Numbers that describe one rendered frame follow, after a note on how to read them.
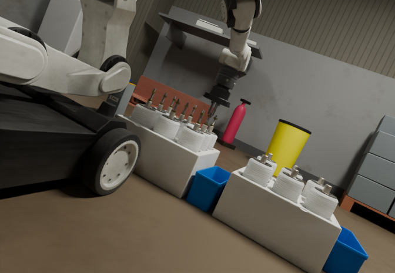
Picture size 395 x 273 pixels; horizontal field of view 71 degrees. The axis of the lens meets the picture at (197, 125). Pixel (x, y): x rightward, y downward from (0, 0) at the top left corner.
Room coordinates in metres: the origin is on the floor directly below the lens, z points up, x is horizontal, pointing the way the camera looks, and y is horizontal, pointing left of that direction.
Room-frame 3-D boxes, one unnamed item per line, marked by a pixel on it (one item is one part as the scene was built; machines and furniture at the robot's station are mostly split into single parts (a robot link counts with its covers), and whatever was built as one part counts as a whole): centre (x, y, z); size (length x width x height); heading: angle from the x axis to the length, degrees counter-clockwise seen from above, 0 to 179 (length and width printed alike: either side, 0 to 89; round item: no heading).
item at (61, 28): (3.66, 1.94, 0.65); 0.66 x 0.59 x 1.30; 162
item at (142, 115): (1.17, 0.23, 0.16); 0.10 x 0.10 x 0.18
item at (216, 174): (1.15, -0.16, 0.06); 0.30 x 0.11 x 0.12; 161
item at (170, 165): (1.25, 0.08, 0.09); 0.39 x 0.39 x 0.18; 74
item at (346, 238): (1.06, -0.70, 0.06); 0.30 x 0.11 x 0.12; 161
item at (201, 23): (3.74, 0.34, 1.30); 0.39 x 0.37 x 0.10; 72
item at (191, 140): (1.11, 0.00, 0.16); 0.10 x 0.10 x 0.18
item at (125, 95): (1.26, 0.38, 0.16); 0.07 x 0.07 x 0.31; 74
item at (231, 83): (1.22, -0.03, 0.45); 0.13 x 0.10 x 0.12; 96
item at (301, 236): (1.10, -0.43, 0.09); 0.39 x 0.39 x 0.18; 71
